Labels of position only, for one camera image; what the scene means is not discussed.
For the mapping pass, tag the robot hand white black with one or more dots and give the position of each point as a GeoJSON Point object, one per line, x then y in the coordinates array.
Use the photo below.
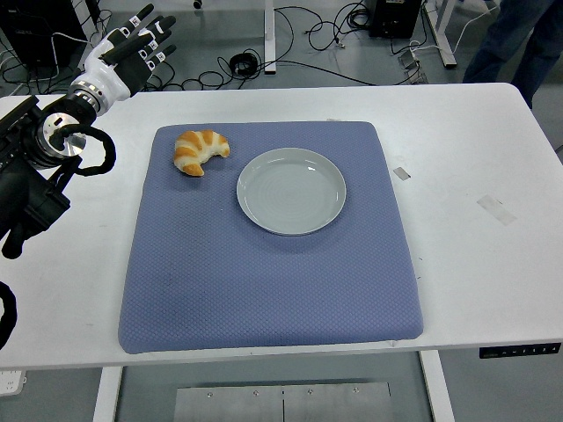
{"type": "Point", "coordinates": [105, 66]}

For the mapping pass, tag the croissant bread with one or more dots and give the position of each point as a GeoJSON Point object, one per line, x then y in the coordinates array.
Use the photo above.
{"type": "Point", "coordinates": [193, 149]}

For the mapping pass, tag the grey round plate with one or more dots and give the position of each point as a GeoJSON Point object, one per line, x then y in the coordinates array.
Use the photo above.
{"type": "Point", "coordinates": [290, 193]}

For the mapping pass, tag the grey metal plate with screws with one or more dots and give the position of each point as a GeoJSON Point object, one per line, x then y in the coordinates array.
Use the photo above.
{"type": "Point", "coordinates": [281, 402]}

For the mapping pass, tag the large black equipment box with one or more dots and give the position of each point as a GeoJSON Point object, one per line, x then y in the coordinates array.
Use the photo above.
{"type": "Point", "coordinates": [35, 39]}

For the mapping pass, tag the white desk leg with foot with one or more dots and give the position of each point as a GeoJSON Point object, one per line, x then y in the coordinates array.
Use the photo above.
{"type": "Point", "coordinates": [269, 35]}

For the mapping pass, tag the blue quilted mat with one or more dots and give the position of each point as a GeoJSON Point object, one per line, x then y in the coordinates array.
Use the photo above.
{"type": "Point", "coordinates": [264, 285]}

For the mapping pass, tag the black computer case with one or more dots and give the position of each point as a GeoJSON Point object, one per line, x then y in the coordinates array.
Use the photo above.
{"type": "Point", "coordinates": [396, 17]}

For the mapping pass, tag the grey floor pedal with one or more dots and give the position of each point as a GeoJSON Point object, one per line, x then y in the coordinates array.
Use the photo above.
{"type": "Point", "coordinates": [413, 66]}

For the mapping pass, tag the small clear tape piece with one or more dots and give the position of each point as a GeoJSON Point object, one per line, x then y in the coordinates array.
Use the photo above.
{"type": "Point", "coordinates": [401, 173]}

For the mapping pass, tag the white table leg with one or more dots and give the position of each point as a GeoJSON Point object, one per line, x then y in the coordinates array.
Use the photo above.
{"type": "Point", "coordinates": [437, 387]}
{"type": "Point", "coordinates": [107, 395]}

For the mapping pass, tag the white power strip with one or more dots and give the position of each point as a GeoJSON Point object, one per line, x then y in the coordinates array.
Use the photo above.
{"type": "Point", "coordinates": [11, 382]}

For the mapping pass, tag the white slanted desk foot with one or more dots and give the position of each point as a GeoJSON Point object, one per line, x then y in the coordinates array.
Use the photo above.
{"type": "Point", "coordinates": [442, 35]}

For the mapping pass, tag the large clear tape piece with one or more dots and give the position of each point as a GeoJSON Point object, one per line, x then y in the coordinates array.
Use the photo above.
{"type": "Point", "coordinates": [496, 210]}

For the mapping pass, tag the person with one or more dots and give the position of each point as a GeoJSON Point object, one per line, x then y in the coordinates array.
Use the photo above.
{"type": "Point", "coordinates": [541, 44]}

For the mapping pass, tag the black table control panel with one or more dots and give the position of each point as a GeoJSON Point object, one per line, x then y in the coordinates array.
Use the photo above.
{"type": "Point", "coordinates": [519, 350]}

